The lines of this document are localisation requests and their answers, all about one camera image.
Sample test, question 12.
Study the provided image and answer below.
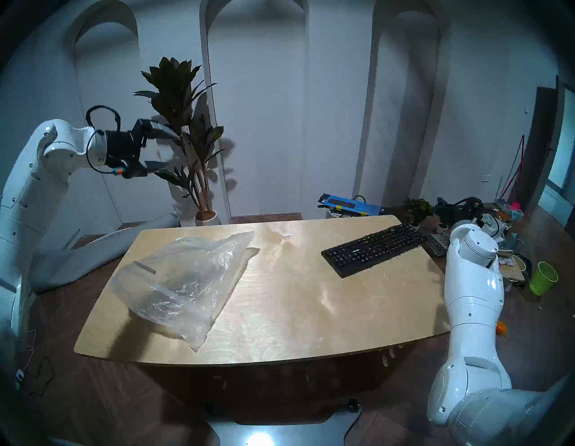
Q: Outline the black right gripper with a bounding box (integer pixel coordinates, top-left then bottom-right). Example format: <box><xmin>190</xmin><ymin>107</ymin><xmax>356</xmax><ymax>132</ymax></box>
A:
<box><xmin>435</xmin><ymin>198</ymin><xmax>463</xmax><ymax>224</ymax></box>

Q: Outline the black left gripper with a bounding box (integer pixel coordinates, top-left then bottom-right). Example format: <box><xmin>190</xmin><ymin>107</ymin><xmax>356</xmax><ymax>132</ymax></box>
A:
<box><xmin>106</xmin><ymin>119</ymin><xmax>180</xmax><ymax>174</ymax></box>

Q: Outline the black round pan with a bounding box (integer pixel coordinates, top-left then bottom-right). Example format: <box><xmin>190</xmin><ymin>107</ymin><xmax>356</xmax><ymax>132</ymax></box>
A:
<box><xmin>514</xmin><ymin>254</ymin><xmax>533</xmax><ymax>281</ymax></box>

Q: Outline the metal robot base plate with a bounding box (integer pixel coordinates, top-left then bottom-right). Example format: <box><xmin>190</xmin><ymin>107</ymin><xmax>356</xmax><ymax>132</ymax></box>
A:
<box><xmin>204</xmin><ymin>402</ymin><xmax>362</xmax><ymax>446</ymax></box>

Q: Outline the tall dark leafy plant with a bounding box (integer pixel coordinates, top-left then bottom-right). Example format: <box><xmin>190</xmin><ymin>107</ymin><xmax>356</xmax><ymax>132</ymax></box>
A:
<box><xmin>134</xmin><ymin>57</ymin><xmax>225</xmax><ymax>214</ymax></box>

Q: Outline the white floor cable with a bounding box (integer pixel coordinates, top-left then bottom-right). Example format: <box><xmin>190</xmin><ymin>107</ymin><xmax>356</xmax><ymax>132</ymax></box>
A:
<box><xmin>18</xmin><ymin>330</ymin><xmax>36</xmax><ymax>374</ymax></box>

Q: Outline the white open box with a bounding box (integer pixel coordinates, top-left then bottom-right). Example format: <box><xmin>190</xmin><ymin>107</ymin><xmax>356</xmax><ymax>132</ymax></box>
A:
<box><xmin>481</xmin><ymin>214</ymin><xmax>506</xmax><ymax>239</ymax></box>

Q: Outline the green plastic basket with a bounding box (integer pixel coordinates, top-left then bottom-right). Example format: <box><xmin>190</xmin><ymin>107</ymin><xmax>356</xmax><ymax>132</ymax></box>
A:
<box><xmin>529</xmin><ymin>262</ymin><xmax>559</xmax><ymax>296</ymax></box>

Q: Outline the grey dish rack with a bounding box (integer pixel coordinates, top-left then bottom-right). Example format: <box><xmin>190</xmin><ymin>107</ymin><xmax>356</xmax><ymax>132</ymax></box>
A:
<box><xmin>426</xmin><ymin>232</ymin><xmax>450</xmax><ymax>258</ymax></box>

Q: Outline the small bushy green plant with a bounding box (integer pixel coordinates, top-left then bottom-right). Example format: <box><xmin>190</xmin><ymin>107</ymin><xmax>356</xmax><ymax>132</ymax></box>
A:
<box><xmin>402</xmin><ymin>198</ymin><xmax>434</xmax><ymax>227</ymax></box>

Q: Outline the dark brown open door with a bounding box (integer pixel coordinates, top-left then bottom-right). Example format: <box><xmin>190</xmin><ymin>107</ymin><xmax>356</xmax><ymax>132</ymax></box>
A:
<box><xmin>521</xmin><ymin>88</ymin><xmax>557</xmax><ymax>212</ymax></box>

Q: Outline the blue keyboard box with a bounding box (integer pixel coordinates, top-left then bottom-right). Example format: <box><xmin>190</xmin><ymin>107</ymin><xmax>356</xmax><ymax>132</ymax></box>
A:
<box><xmin>318</xmin><ymin>193</ymin><xmax>385</xmax><ymax>216</ymax></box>

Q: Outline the red handled broom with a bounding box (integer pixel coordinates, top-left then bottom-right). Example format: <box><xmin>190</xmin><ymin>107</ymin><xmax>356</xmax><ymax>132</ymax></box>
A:
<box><xmin>499</xmin><ymin>135</ymin><xmax>525</xmax><ymax>203</ymax></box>

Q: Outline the black floor cable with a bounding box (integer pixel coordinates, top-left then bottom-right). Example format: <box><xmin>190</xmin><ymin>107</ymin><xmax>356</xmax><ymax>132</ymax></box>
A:
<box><xmin>20</xmin><ymin>355</ymin><xmax>54</xmax><ymax>396</ymax></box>

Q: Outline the black keyboard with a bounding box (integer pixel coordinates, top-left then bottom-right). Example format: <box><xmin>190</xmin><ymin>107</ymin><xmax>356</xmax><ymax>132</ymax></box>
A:
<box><xmin>321</xmin><ymin>223</ymin><xmax>427</xmax><ymax>278</ymax></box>

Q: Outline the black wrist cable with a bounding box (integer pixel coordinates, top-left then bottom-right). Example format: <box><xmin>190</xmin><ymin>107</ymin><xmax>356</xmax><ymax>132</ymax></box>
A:
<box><xmin>84</xmin><ymin>105</ymin><xmax>123</xmax><ymax>175</ymax></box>
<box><xmin>454</xmin><ymin>197</ymin><xmax>486</xmax><ymax>221</ymax></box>

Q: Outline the wooden board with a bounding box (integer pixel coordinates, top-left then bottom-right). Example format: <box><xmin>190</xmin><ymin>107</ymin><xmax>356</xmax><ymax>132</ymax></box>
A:
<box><xmin>499</xmin><ymin>259</ymin><xmax>526</xmax><ymax>281</ymax></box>

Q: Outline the clear plastic bag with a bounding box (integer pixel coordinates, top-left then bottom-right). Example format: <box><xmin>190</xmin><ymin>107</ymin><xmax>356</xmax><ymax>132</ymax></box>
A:
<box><xmin>109</xmin><ymin>232</ymin><xmax>261</xmax><ymax>352</ymax></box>

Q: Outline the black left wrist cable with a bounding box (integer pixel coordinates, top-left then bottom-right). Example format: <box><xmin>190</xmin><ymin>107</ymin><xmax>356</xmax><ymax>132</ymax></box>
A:
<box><xmin>84</xmin><ymin>105</ymin><xmax>123</xmax><ymax>175</ymax></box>

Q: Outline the dark wooden table base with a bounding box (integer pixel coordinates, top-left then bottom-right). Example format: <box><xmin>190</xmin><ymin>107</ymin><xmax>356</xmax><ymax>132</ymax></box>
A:
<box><xmin>139</xmin><ymin>346</ymin><xmax>418</xmax><ymax>425</ymax></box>

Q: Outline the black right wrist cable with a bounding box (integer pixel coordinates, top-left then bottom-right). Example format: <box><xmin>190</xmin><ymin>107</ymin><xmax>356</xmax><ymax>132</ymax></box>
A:
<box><xmin>454</xmin><ymin>197</ymin><xmax>486</xmax><ymax>221</ymax></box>

